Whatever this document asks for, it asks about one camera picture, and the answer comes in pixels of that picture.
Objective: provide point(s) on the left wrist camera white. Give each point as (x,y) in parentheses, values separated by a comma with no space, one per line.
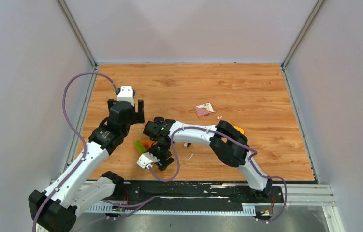
(126,93)

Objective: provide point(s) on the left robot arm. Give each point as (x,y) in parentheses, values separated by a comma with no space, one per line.
(57,208)

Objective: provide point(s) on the orange green toy block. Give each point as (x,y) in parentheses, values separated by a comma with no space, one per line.
(142,146)

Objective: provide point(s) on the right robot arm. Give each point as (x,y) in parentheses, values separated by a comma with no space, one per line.
(228,143)

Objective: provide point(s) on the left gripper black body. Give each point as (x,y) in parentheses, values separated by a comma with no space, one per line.
(137,117)

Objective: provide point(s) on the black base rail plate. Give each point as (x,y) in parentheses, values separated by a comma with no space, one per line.
(195,196)

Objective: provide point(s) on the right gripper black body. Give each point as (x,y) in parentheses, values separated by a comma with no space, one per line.
(162,152)

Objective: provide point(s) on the red pink small box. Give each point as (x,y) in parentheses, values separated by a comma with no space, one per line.
(204,110)

